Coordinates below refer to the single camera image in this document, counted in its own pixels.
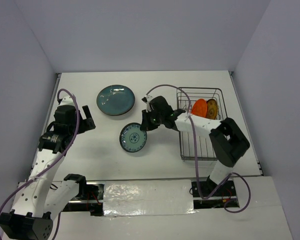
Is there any metal wire dish rack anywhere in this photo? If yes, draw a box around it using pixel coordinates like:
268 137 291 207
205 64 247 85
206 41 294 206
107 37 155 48
176 87 228 164

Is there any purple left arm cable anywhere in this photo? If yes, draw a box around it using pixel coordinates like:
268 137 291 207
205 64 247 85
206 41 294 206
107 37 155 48
0 88 80 240

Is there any silver foil tape strip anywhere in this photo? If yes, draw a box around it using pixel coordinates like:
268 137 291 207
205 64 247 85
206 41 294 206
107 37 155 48
102 179 195 217

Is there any small yellow brown plate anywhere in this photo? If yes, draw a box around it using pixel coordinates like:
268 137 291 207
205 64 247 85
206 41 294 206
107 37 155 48
205 98 218 120

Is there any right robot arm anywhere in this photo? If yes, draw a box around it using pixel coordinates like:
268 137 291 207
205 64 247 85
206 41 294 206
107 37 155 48
140 95 250 200

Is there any dark teal glazed plate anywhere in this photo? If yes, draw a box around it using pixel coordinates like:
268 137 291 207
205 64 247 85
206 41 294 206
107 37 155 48
96 84 136 116

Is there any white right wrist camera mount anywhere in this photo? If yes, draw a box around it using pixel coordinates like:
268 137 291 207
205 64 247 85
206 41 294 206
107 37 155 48
141 95 153 112

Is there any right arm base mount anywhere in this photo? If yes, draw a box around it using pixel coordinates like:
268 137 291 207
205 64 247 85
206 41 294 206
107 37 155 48
188 178 241 210

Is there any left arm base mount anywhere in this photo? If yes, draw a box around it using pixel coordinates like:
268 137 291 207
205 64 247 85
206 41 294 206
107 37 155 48
62 181 105 217

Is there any small blue patterned plate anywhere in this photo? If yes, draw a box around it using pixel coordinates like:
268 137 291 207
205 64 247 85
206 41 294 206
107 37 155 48
119 122 148 153

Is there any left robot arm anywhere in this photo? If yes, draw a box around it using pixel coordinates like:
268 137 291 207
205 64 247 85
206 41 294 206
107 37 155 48
0 94 96 240

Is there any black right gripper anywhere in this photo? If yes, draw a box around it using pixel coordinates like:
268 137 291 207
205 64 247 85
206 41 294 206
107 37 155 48
140 107 164 131

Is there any orange plate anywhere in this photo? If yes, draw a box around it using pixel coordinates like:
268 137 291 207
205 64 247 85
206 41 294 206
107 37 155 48
191 98 208 118

